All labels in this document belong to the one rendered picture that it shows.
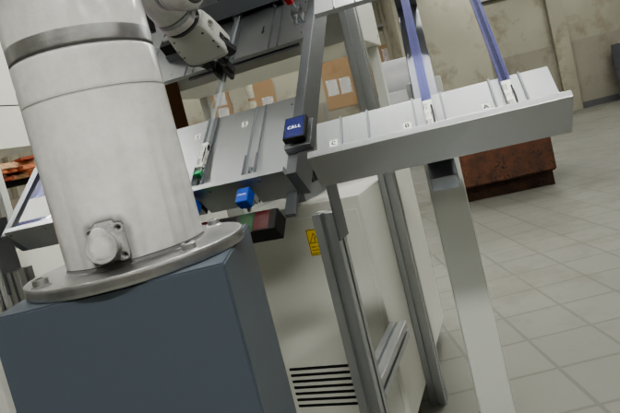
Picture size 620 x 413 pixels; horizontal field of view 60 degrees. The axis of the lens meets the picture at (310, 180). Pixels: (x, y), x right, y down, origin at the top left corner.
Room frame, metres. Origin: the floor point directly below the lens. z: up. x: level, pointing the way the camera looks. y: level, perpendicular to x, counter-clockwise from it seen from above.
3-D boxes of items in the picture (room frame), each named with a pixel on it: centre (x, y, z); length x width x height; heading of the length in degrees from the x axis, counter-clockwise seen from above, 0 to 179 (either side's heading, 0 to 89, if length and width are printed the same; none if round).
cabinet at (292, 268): (1.62, 0.11, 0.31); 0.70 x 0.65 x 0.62; 69
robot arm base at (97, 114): (0.48, 0.16, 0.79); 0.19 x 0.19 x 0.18
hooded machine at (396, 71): (7.88, -1.63, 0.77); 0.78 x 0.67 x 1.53; 0
